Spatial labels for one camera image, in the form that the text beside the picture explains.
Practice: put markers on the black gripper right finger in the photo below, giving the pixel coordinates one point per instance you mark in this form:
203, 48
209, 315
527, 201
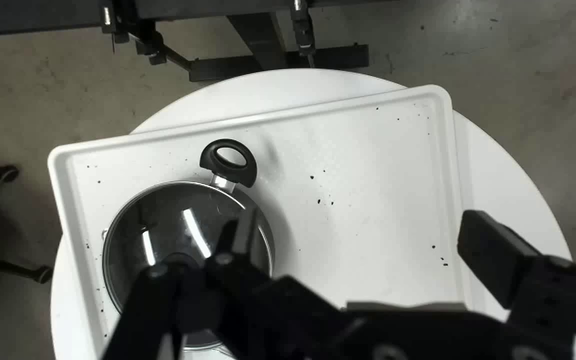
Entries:
534, 292

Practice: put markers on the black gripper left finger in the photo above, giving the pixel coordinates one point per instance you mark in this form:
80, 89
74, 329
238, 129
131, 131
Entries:
188, 301

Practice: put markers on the glass pot lid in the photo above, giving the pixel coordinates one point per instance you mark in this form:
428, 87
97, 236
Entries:
160, 212

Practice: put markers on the white round table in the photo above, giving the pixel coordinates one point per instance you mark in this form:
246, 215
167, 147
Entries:
488, 167

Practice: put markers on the white plastic tray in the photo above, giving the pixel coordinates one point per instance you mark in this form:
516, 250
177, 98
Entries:
341, 167

